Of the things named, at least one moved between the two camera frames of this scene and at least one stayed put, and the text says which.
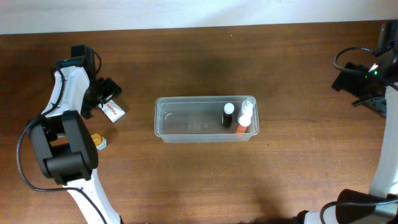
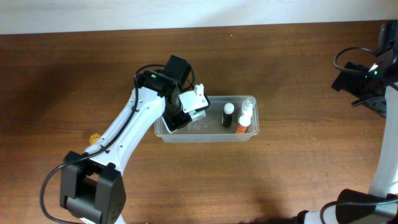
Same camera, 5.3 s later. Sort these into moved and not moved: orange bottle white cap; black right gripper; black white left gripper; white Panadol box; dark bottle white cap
Moved: white Panadol box; black white left gripper
Not moved: dark bottle white cap; black right gripper; orange bottle white cap
